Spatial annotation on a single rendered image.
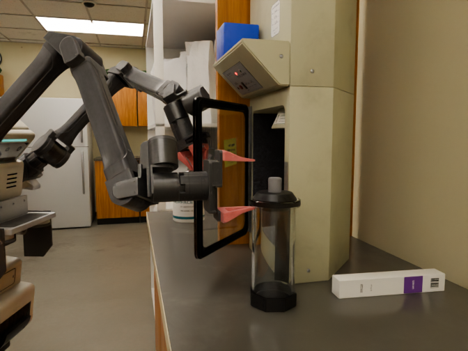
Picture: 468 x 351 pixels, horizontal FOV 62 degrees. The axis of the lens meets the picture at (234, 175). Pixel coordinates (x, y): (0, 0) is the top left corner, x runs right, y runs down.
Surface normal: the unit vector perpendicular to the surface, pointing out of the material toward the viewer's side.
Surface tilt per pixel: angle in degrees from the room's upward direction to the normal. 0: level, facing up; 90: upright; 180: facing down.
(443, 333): 0
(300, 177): 90
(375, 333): 0
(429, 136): 90
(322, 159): 90
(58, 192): 90
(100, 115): 67
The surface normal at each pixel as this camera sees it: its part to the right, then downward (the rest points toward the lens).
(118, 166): -0.27, -0.30
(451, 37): -0.97, 0.03
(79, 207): 0.25, 0.10
